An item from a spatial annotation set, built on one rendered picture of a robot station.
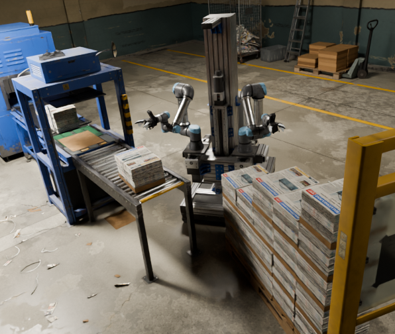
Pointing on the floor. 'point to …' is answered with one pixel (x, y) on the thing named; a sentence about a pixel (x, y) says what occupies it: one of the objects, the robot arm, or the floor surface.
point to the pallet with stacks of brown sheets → (328, 59)
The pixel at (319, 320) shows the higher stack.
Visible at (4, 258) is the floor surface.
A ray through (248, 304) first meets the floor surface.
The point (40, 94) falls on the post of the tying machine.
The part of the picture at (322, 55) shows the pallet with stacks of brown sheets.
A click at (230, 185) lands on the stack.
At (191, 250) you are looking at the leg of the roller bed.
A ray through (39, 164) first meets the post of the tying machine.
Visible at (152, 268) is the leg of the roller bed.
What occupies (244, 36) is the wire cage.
